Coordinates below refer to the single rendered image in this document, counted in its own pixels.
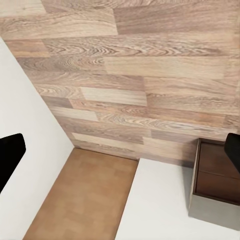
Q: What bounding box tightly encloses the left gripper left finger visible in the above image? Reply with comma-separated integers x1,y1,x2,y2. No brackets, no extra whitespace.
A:
0,133,26,193

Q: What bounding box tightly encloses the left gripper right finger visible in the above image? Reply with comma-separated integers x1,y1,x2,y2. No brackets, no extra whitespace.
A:
224,133,240,173

